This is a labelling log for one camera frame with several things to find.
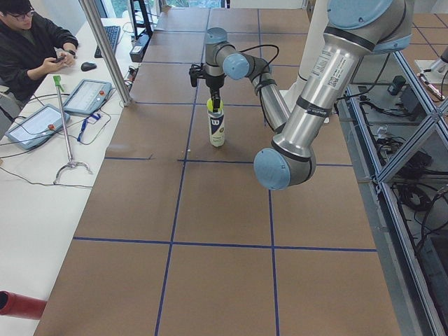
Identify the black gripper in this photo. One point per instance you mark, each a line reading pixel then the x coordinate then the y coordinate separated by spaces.
pixel 213 83

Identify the yellow tennis ball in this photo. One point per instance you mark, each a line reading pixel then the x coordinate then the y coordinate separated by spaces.
pixel 210 105

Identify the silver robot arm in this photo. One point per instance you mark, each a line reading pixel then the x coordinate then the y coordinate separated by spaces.
pixel 353 30

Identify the tennis ball can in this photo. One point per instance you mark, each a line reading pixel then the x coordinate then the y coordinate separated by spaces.
pixel 216 125

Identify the black keyboard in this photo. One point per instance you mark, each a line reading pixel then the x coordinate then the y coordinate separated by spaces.
pixel 113 36

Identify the far teach pendant tablet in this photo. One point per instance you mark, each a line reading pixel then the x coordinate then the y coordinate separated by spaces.
pixel 87 97

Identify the teach pendant tablet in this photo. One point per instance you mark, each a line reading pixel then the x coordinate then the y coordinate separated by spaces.
pixel 87 97
pixel 37 128

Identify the black computer mouse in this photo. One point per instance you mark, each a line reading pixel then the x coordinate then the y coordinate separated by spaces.
pixel 88 66

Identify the metal reacher grabber tool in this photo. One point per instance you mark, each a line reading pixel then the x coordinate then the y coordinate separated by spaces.
pixel 71 164

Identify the near teach pendant tablet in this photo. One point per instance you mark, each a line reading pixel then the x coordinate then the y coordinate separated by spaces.
pixel 37 128

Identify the seated person in black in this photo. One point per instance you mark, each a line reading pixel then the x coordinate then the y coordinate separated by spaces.
pixel 32 47

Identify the red cylinder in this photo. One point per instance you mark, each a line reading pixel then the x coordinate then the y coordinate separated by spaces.
pixel 21 306

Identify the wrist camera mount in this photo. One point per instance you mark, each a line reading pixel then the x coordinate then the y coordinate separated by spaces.
pixel 196 72

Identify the white pedestal column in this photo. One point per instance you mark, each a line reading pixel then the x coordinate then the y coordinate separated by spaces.
pixel 312 49

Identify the aluminium frame post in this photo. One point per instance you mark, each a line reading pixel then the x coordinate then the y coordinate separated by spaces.
pixel 95 23

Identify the blue lanyard badge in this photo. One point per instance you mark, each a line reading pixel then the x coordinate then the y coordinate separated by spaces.
pixel 92 118

